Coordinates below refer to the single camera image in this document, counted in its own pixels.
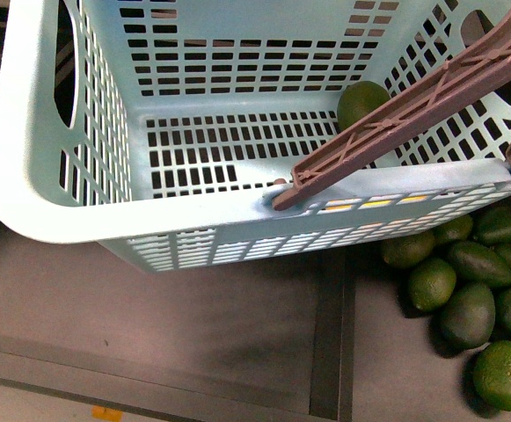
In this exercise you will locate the light blue plastic basket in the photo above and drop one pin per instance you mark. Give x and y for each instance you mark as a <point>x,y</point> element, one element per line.
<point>158,128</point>

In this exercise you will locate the brown basket handle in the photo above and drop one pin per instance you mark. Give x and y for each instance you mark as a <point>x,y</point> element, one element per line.
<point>480,69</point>

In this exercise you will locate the black fruit display tray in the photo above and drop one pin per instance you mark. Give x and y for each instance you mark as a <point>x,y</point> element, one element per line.
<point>310,336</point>

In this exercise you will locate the dark green avocado centre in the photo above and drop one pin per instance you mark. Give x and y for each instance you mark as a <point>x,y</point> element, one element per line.
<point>468,318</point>

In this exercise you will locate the yellow mango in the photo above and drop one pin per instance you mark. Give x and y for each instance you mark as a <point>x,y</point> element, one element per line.
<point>343,205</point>

